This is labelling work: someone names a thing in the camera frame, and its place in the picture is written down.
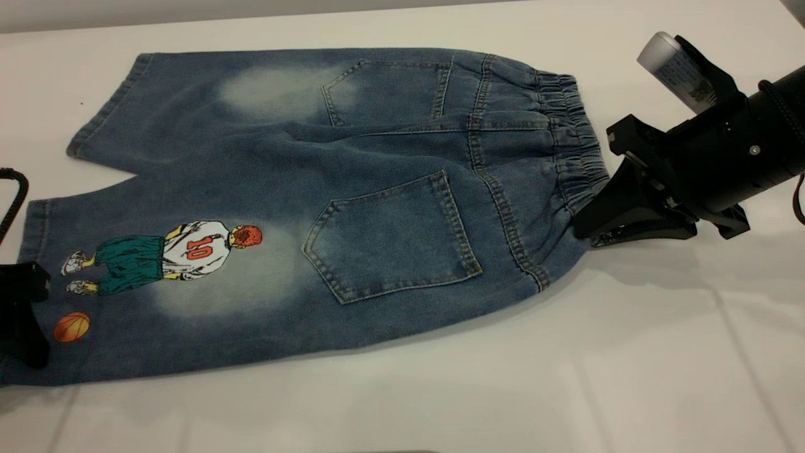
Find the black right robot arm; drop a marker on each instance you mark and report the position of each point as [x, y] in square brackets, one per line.
[783, 151]

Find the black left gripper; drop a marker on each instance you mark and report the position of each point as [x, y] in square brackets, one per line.
[25, 283]

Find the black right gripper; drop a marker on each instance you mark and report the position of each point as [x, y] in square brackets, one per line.
[710, 163]

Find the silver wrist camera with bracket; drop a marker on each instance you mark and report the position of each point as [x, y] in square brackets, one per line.
[676, 69]

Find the blue denim shorts with print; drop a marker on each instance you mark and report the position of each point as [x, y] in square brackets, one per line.
[377, 189]

